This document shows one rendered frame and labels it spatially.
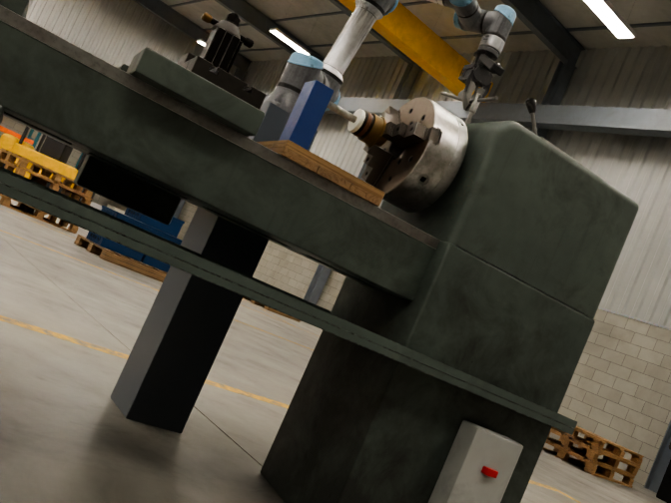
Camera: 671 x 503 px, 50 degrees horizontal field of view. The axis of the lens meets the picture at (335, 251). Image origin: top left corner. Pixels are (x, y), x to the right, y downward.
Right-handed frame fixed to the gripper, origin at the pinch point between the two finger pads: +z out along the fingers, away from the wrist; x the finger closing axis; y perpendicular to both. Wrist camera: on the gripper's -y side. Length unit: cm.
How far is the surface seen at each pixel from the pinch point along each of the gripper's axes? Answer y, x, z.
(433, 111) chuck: -23.6, 23.5, 15.7
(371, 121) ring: -15.5, 35.6, 24.8
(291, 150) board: -30, 59, 45
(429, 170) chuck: -27.0, 19.1, 31.4
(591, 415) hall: 658, -850, 69
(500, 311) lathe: -34, -16, 58
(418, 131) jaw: -25.6, 26.3, 23.3
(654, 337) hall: 610, -859, -87
